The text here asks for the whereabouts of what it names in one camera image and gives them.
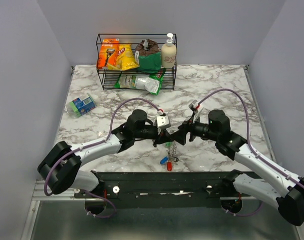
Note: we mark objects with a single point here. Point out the orange razor package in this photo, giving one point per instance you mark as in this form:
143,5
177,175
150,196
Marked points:
107,54

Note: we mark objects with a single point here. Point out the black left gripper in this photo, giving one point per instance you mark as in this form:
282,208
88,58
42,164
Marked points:
162,137

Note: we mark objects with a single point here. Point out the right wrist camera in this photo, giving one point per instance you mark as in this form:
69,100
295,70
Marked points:
196,108

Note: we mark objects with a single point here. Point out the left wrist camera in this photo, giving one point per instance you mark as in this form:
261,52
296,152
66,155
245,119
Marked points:
162,122

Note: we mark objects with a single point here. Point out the red key tag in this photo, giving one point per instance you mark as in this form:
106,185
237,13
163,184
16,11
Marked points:
169,166

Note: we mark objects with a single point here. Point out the green white snack bag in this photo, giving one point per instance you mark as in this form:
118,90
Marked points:
148,82

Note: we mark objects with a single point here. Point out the green key tag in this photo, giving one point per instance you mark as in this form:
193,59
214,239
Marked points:
168,144

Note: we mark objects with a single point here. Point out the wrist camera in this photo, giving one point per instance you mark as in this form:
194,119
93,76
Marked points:
196,108
162,122

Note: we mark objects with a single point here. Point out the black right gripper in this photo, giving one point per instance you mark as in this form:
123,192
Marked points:
179,136

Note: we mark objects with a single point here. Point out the yellow chips bag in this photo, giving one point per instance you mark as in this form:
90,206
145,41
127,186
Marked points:
124,59

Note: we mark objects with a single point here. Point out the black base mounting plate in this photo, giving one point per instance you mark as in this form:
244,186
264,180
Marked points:
183,189

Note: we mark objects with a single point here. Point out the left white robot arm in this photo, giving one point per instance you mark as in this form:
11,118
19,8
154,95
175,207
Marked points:
61,167

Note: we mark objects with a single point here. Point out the blue key tag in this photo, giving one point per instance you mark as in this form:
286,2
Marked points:
164,160

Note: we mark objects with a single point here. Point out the cream lotion pump bottle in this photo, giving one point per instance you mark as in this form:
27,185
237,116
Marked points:
168,52

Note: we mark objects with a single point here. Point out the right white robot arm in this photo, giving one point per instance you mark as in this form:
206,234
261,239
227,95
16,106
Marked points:
277,187

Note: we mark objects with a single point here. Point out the blue green small box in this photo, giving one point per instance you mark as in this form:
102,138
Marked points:
81,105

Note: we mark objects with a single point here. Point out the green brown coffee bag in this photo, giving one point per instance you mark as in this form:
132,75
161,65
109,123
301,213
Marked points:
148,56

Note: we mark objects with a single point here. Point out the black wire shelf rack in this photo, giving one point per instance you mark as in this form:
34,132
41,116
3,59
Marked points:
108,78

